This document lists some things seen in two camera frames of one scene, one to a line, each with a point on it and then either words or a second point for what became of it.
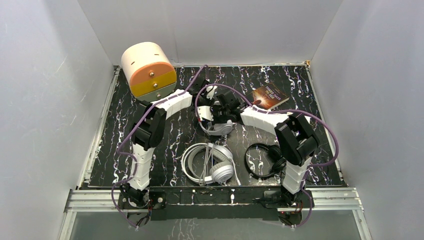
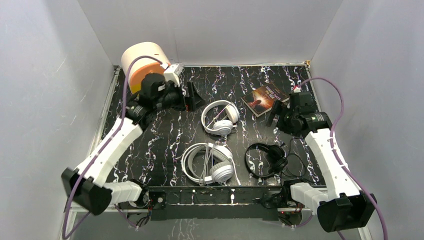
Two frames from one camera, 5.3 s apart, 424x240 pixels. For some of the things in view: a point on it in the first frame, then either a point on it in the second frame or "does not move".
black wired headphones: x=279 y=164 does not move
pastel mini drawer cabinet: x=151 y=73 does not move
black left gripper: x=204 y=87 to x=185 y=98
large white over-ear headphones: x=223 y=164 does not move
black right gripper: x=214 y=109 to x=280 y=108
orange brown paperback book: x=268 y=97 does not move
